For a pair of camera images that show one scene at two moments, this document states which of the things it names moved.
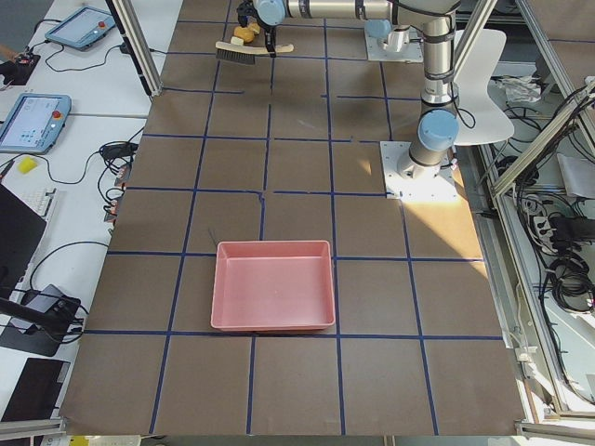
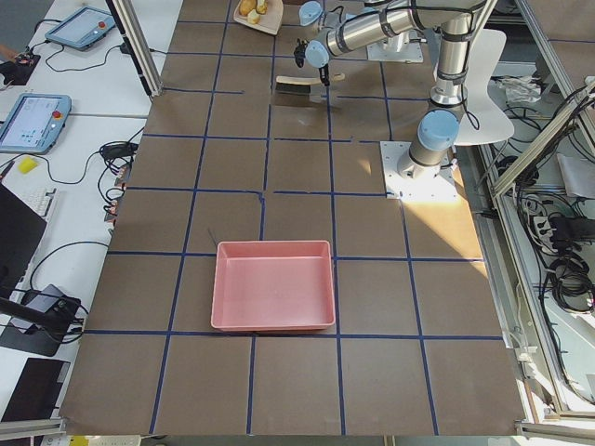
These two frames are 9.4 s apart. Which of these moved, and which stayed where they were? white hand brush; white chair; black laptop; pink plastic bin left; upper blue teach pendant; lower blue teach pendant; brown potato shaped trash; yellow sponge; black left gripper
Moved: brown potato shaped trash; black left gripper; white hand brush
Stayed: lower blue teach pendant; upper blue teach pendant; yellow sponge; pink plastic bin left; black laptop; white chair
